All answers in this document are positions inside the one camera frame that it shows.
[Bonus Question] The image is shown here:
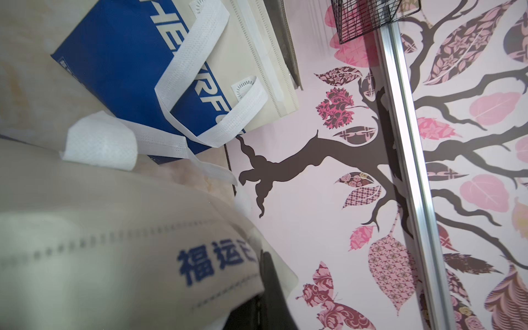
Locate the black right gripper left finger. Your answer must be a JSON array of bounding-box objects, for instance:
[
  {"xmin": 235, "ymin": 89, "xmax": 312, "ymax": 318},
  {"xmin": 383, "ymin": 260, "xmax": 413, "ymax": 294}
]
[{"xmin": 223, "ymin": 298, "xmax": 261, "ymax": 330}]

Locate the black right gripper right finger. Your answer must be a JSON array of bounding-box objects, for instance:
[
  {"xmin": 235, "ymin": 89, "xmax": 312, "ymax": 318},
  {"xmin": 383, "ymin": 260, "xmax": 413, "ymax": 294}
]
[{"xmin": 260, "ymin": 251, "xmax": 298, "ymax": 330}]

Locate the blue beige takeout bag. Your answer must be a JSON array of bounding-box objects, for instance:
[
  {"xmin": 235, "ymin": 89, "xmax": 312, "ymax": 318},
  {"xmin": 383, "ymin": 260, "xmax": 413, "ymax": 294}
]
[
  {"xmin": 0, "ymin": 110, "xmax": 298, "ymax": 330},
  {"xmin": 51, "ymin": 0, "xmax": 304, "ymax": 164}
]

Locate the aluminium rail back wall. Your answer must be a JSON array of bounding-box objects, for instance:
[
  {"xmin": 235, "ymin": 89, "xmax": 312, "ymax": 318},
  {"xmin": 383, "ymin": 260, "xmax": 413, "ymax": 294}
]
[{"xmin": 378, "ymin": 23, "xmax": 457, "ymax": 329}]

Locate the black wire wall basket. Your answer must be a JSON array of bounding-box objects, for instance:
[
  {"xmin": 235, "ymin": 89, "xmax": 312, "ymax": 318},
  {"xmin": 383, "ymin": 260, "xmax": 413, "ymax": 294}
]
[{"xmin": 331, "ymin": 0, "xmax": 422, "ymax": 45}]

